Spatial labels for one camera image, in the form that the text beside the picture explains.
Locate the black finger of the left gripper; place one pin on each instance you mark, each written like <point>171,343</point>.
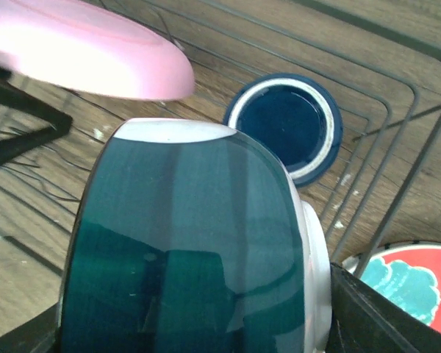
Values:
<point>26,122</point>

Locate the pink plastic bear plate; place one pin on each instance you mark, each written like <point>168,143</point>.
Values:
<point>77,45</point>

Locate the dark blue mug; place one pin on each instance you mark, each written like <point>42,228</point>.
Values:
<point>294,117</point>

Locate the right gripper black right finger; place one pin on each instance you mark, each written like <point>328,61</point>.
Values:
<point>364,321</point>

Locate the red plate with teal flower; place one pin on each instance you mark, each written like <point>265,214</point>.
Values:
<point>409,275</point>

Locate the grey wire dish rack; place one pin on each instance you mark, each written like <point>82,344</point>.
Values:
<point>389,97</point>

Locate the cream upturned bowl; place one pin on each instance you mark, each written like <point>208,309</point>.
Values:
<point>191,237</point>

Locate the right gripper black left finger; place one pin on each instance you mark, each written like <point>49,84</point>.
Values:
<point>37,335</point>

